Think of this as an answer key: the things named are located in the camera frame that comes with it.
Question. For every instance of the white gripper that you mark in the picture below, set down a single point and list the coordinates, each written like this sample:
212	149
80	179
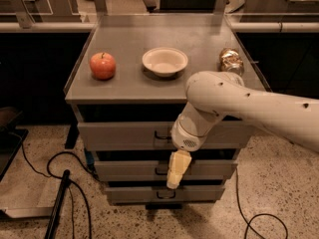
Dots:
183	135

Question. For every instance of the grey top drawer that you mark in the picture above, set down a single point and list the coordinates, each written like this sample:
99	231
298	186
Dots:
152	135

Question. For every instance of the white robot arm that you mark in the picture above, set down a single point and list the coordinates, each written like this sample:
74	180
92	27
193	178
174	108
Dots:
212	96

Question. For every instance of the grey drawer cabinet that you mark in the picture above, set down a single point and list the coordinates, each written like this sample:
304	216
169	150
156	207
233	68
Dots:
136	94

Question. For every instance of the white bowl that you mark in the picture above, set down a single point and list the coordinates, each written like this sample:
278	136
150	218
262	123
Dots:
165	61

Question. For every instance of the crushed metal can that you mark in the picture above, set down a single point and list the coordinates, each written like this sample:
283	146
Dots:
230	61

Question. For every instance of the red apple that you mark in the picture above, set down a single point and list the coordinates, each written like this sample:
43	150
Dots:
103	66

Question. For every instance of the black pole stand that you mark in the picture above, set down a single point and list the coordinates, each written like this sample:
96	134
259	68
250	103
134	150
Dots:
55	215

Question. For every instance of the dark equipment at left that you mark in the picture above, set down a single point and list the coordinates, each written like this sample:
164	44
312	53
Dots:
11	137

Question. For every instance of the white horizontal rail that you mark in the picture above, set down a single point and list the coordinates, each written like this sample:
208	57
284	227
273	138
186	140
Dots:
236	27

